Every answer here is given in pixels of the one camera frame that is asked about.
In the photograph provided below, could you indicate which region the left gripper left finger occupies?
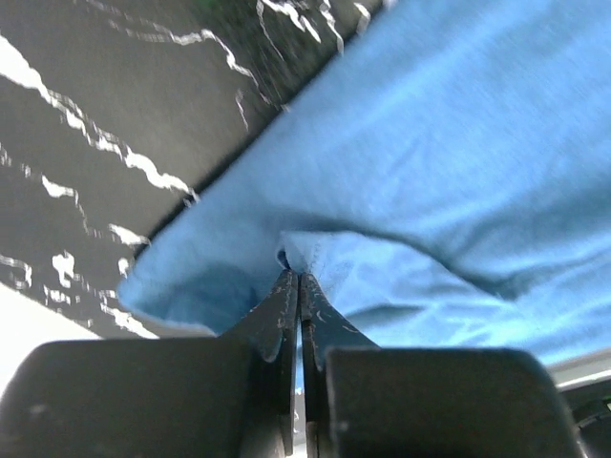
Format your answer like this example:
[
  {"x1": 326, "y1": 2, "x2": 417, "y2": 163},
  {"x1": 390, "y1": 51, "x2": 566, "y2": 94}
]
[{"x1": 1, "y1": 271, "x2": 298, "y2": 457}]

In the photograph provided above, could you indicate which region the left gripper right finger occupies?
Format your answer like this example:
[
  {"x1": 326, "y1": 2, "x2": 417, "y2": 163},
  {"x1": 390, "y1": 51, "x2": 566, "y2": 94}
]
[{"x1": 300, "y1": 274, "x2": 580, "y2": 457}]

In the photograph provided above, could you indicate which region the blue t-shirt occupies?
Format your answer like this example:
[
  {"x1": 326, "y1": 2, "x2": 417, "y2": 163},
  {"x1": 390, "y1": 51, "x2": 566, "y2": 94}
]
[{"x1": 117, "y1": 1, "x2": 610, "y2": 364}]

